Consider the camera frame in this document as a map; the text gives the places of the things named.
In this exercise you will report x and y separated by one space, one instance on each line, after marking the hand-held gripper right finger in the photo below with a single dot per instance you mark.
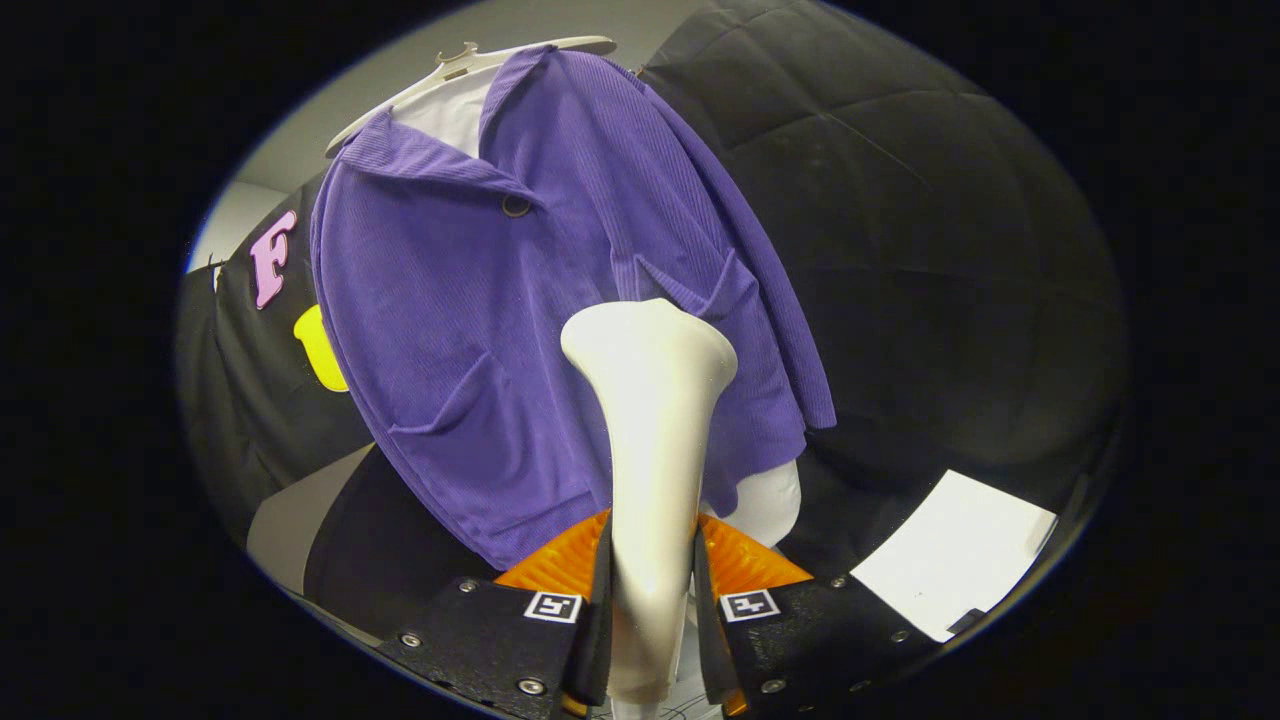
705 650

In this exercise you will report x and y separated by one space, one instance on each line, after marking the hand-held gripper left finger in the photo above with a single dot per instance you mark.
602 640

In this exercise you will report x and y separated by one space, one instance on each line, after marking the white garment steamer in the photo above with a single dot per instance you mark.
650 430

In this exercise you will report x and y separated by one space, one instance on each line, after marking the white clothes hanger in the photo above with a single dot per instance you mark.
570 45

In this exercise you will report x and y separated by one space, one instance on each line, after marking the white mannequin torso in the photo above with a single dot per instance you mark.
770 500

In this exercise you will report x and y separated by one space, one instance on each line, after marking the white paper sheet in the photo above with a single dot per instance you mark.
950 560

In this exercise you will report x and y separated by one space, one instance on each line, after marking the grey drawer cabinet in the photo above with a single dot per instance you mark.
290 520

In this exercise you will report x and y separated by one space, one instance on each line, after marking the black backdrop cloth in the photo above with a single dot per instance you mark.
260 400

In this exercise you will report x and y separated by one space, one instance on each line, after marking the black quilted side curtain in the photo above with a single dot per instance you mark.
950 250
195 380

